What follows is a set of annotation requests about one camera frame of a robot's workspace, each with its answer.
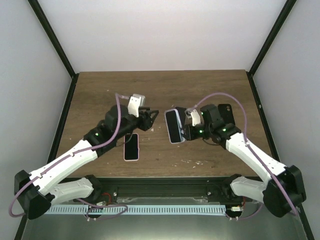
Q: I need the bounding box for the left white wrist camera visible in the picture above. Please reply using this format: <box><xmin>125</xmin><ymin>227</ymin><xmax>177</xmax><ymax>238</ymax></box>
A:
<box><xmin>127</xmin><ymin>93</ymin><xmax>146</xmax><ymax>118</ymax></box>

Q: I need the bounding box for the right black frame post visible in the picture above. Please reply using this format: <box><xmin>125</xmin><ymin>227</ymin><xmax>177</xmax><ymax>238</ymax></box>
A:
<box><xmin>248</xmin><ymin>0</ymin><xmax>298</xmax><ymax>76</ymax></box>

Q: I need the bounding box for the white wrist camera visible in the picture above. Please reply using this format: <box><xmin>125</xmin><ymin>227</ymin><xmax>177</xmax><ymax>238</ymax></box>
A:
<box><xmin>185</xmin><ymin>108</ymin><xmax>201</xmax><ymax>127</ymax></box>
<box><xmin>127</xmin><ymin>93</ymin><xmax>146</xmax><ymax>118</ymax></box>

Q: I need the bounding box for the light blue slotted cable duct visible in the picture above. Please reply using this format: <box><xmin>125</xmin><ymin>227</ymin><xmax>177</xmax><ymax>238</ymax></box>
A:
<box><xmin>46</xmin><ymin>204</ymin><xmax>226</xmax><ymax>216</ymax></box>

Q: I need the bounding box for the left black frame post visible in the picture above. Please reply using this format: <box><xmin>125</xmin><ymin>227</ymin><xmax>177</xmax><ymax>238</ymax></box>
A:
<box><xmin>27</xmin><ymin>0</ymin><xmax>76</xmax><ymax>78</ymax></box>

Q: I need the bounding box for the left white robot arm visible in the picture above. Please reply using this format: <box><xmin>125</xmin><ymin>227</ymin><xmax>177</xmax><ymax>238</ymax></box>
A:
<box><xmin>14</xmin><ymin>104</ymin><xmax>159</xmax><ymax>220</ymax></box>

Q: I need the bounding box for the black phone case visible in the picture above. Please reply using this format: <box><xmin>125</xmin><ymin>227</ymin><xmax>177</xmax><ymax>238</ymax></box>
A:
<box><xmin>217</xmin><ymin>104</ymin><xmax>236</xmax><ymax>125</ymax></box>

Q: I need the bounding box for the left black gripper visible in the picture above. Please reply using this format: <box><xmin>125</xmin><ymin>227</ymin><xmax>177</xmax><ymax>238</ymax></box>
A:
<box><xmin>115</xmin><ymin>107</ymin><xmax>159</xmax><ymax>140</ymax></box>

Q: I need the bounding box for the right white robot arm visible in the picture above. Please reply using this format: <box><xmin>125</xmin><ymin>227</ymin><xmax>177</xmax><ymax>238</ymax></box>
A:
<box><xmin>183</xmin><ymin>104</ymin><xmax>307</xmax><ymax>218</ymax></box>

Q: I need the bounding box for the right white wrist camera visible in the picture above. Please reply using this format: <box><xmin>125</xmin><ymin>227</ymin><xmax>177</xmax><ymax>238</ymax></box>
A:
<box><xmin>185</xmin><ymin>108</ymin><xmax>201</xmax><ymax>127</ymax></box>

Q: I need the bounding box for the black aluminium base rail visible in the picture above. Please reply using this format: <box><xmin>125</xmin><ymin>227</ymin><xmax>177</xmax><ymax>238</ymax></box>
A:
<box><xmin>97</xmin><ymin>174</ymin><xmax>240</xmax><ymax>203</ymax></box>

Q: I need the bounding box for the phone in pink case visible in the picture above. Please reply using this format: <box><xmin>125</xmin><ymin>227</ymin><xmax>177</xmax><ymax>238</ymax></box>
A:
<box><xmin>123</xmin><ymin>133</ymin><xmax>140</xmax><ymax>162</ymax></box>

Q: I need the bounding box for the phone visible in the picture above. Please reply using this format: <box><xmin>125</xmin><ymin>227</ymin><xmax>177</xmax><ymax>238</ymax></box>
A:
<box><xmin>123</xmin><ymin>133</ymin><xmax>140</xmax><ymax>162</ymax></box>
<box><xmin>164</xmin><ymin>106</ymin><xmax>186</xmax><ymax>144</ymax></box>

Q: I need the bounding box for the black frame post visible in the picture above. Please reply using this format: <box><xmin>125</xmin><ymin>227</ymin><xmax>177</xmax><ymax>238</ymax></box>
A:
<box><xmin>248</xmin><ymin>0</ymin><xmax>298</xmax><ymax>76</ymax></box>
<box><xmin>27</xmin><ymin>0</ymin><xmax>76</xmax><ymax>78</ymax></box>

